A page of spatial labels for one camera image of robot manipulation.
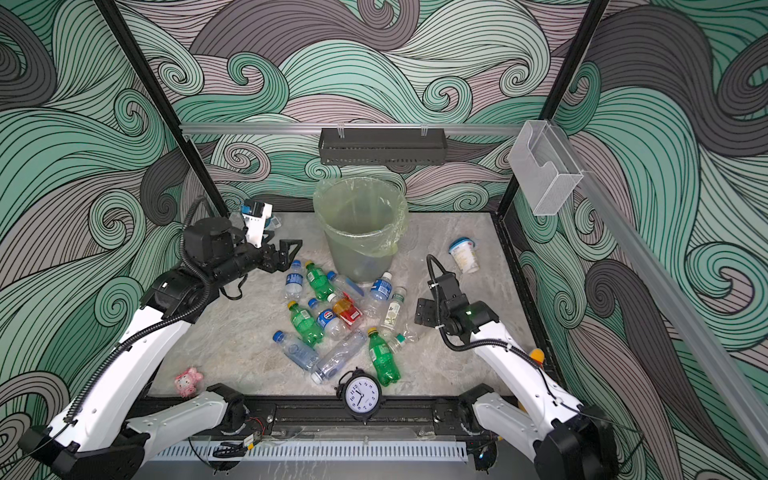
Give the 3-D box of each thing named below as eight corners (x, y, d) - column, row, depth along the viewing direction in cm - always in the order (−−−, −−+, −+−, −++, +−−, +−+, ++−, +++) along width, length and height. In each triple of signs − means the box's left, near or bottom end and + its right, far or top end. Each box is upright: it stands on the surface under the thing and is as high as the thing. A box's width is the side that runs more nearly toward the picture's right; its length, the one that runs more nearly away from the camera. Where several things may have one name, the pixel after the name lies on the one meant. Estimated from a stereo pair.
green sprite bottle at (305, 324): (310, 350, 85) (307, 344, 82) (285, 313, 93) (281, 307, 90) (326, 338, 88) (324, 332, 85) (300, 303, 95) (298, 296, 92)
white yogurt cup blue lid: (453, 275, 103) (458, 263, 97) (448, 249, 111) (452, 236, 105) (476, 275, 103) (481, 263, 97) (469, 249, 111) (474, 236, 105)
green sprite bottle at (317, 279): (321, 306, 93) (320, 301, 91) (302, 272, 101) (300, 267, 99) (338, 297, 95) (337, 292, 93) (318, 265, 104) (316, 259, 101)
